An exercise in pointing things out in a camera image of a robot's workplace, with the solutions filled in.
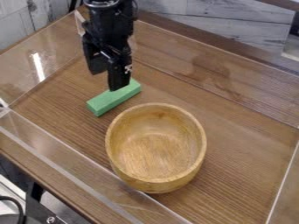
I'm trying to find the clear acrylic tray enclosure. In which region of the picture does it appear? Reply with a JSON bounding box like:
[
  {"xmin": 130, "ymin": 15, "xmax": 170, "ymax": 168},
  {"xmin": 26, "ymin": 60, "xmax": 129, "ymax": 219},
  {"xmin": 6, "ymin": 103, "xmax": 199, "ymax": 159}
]
[{"xmin": 0, "ymin": 14, "xmax": 299, "ymax": 224}]

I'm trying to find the green rectangular block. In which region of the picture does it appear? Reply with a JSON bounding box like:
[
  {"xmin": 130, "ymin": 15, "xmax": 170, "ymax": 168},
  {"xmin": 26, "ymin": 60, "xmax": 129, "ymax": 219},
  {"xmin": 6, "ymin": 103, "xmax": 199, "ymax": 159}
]
[{"xmin": 87, "ymin": 79, "xmax": 142, "ymax": 116}]

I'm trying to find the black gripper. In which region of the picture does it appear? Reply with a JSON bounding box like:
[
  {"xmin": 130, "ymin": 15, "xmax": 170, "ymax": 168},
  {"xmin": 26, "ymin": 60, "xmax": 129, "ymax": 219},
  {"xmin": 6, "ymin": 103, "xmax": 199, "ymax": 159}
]
[{"xmin": 82, "ymin": 0, "xmax": 138, "ymax": 91}]

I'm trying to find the black metal table bracket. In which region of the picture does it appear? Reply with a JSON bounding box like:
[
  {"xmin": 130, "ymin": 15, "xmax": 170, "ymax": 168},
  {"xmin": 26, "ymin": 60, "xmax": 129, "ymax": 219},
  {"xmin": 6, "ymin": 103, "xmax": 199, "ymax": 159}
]
[{"xmin": 24, "ymin": 182, "xmax": 67, "ymax": 224}]

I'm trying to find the black cable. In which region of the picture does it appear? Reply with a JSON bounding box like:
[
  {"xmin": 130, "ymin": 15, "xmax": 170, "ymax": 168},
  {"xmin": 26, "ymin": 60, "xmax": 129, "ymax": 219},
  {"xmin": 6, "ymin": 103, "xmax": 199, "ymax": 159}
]
[{"xmin": 0, "ymin": 195, "xmax": 27, "ymax": 224}]

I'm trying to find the brown wooden bowl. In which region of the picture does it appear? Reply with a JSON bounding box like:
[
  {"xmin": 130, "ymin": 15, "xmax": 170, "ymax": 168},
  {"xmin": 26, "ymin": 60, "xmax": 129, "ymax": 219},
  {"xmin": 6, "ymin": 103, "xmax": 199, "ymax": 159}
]
[{"xmin": 106, "ymin": 102, "xmax": 207, "ymax": 194}]

